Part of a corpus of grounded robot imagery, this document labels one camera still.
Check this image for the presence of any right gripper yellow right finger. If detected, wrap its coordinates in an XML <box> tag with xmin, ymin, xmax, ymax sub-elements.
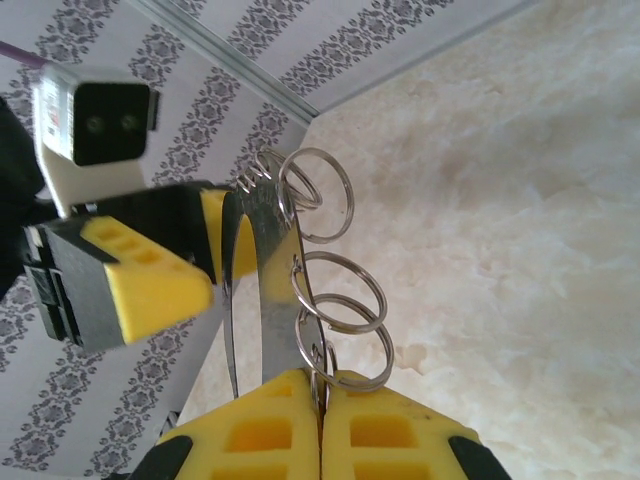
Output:
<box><xmin>319</xmin><ymin>369</ymin><xmax>514</xmax><ymax>480</ymax></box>

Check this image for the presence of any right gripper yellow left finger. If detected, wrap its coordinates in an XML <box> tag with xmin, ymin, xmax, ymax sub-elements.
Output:
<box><xmin>130</xmin><ymin>368</ymin><xmax>324</xmax><ymax>480</ymax></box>

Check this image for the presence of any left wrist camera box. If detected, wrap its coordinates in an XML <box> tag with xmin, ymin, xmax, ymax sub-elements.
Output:
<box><xmin>32</xmin><ymin>64</ymin><xmax>162</xmax><ymax>219</ymax></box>

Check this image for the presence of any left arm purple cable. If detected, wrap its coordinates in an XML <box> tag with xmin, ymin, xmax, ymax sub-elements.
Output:
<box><xmin>0</xmin><ymin>41</ymin><xmax>47</xmax><ymax>69</ymax></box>

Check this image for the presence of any aluminium frame post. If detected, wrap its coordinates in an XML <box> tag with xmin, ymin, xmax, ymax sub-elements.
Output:
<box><xmin>122</xmin><ymin>0</ymin><xmax>324</xmax><ymax>124</ymax></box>

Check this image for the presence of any aluminium back wall bar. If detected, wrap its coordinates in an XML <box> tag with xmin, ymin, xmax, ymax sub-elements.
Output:
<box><xmin>314</xmin><ymin>0</ymin><xmax>544</xmax><ymax>121</ymax></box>

